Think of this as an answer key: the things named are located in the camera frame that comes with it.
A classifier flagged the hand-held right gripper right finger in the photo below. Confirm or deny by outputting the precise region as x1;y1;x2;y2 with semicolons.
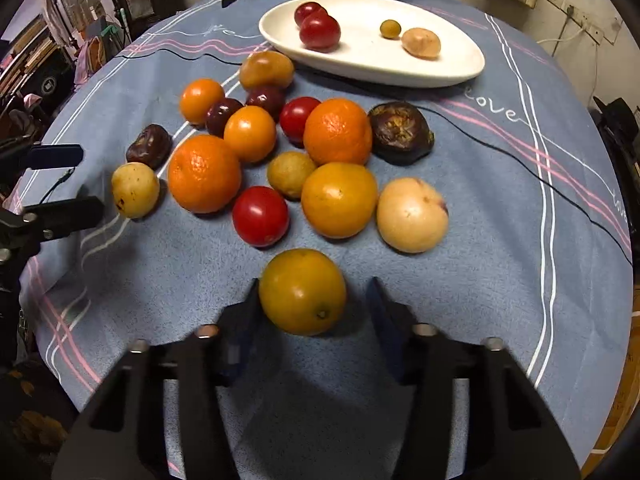
365;277;581;480

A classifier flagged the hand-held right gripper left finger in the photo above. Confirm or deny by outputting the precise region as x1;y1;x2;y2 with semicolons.
52;277;263;480

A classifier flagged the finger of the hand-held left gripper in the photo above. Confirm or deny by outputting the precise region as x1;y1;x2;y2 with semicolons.
0;196;106;263
0;143;85;171

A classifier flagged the yellow round citrus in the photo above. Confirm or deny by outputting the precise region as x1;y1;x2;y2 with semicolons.
258;248;347;337

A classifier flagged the white oval plate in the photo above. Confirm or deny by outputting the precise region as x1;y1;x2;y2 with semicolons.
258;0;486;88

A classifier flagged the small yellow spotted plum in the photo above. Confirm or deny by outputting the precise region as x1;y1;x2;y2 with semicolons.
111;162;161;219

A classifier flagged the dark brown chestnut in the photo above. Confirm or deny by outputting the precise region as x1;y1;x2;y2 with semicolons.
126;124;173;170

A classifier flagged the pale round passionfruit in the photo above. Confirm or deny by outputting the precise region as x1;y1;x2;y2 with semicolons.
376;177;449;254

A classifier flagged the red plum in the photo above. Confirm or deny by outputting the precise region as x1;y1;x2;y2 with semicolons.
232;186;290;248
294;2;328;27
279;96;322;148
299;13;342;53

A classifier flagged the large smooth orange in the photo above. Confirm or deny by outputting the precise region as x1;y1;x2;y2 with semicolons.
301;162;379;239

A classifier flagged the large dimpled tangerine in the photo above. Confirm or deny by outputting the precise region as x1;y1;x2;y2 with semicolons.
303;98;374;166
167;134;242;214

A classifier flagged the blue striped tablecloth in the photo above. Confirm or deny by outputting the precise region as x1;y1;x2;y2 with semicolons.
17;0;633;471

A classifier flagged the dark purple plum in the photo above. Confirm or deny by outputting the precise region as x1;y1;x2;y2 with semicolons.
205;97;244;138
245;86;287;122

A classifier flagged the pile of mixed fruit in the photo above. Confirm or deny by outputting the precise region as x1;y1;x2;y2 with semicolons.
145;42;634;263

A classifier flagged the yellow brown citrus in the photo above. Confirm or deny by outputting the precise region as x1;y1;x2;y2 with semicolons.
239;50;295;92

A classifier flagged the pale small potato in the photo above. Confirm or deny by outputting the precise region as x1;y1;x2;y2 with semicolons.
401;28;442;60

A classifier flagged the black chair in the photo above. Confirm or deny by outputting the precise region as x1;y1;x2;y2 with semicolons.
591;96;640;196

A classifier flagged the white power cable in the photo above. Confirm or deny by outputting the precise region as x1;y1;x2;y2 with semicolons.
537;22;601;106

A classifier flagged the white wall power strip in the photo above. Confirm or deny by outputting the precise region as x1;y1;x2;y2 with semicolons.
544;0;624;44

